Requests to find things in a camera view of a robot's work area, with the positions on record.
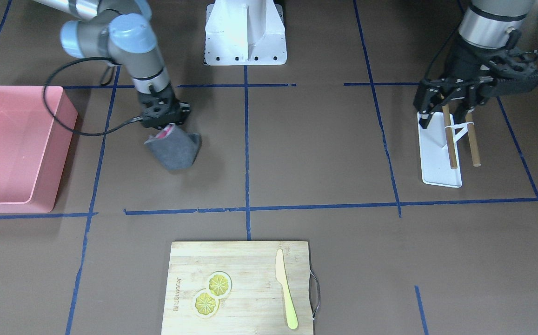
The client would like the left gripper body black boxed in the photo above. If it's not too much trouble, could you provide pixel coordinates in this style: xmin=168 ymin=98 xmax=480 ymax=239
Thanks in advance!
xmin=413 ymin=35 xmax=506 ymax=112

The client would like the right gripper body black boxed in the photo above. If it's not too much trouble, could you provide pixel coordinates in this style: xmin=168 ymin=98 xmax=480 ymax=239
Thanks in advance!
xmin=139 ymin=83 xmax=191 ymax=129

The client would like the grey and pink cloth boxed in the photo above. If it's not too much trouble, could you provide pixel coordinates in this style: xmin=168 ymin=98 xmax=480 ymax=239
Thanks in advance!
xmin=144 ymin=123 xmax=202 ymax=170

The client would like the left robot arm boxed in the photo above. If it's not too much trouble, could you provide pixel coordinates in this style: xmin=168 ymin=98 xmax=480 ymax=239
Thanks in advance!
xmin=413 ymin=0 xmax=538 ymax=129

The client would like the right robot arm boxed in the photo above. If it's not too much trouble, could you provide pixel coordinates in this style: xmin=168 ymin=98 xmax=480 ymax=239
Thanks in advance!
xmin=43 ymin=0 xmax=190 ymax=129

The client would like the outer wooden rack rod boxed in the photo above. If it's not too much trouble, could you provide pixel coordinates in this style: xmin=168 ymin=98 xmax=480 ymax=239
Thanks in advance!
xmin=465 ymin=111 xmax=481 ymax=167

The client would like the wooden rack rod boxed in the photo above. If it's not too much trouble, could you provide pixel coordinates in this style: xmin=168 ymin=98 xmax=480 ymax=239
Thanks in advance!
xmin=465 ymin=111 xmax=481 ymax=167
xmin=442 ymin=105 xmax=458 ymax=170

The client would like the inner wooden rack rod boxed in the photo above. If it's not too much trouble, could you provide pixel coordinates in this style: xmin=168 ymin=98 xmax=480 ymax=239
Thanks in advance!
xmin=442 ymin=105 xmax=458 ymax=170

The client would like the white rack tray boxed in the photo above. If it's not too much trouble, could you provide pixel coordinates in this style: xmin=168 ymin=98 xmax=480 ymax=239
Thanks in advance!
xmin=418 ymin=112 xmax=462 ymax=188

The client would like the pink plastic bin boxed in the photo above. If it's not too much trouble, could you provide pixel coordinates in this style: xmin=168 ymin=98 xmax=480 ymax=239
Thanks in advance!
xmin=0 ymin=86 xmax=77 ymax=213

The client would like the rear lemon slice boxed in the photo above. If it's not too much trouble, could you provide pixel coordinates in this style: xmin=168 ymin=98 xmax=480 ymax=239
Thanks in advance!
xmin=206 ymin=271 xmax=232 ymax=299

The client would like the lemon slice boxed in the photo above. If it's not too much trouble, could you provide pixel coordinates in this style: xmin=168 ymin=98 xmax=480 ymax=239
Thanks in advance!
xmin=206 ymin=271 xmax=232 ymax=299
xmin=192 ymin=290 xmax=220 ymax=318

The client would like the bamboo cutting board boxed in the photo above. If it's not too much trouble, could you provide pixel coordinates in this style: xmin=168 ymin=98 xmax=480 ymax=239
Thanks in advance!
xmin=160 ymin=241 xmax=315 ymax=335

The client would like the front lemon slice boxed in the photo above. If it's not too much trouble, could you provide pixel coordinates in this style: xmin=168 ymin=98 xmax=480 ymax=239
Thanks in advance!
xmin=192 ymin=290 xmax=220 ymax=318

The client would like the yellow plastic knife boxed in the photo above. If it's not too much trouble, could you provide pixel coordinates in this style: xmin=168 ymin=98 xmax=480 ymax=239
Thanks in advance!
xmin=275 ymin=249 xmax=299 ymax=329

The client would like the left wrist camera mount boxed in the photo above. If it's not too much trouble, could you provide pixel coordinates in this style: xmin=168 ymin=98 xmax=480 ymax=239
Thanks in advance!
xmin=478 ymin=47 xmax=538 ymax=98

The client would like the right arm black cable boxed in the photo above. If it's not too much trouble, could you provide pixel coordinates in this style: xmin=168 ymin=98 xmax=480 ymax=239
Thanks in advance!
xmin=42 ymin=57 xmax=145 ymax=137

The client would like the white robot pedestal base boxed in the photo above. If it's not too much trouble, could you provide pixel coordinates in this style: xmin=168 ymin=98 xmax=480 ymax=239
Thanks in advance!
xmin=204 ymin=0 xmax=288 ymax=66

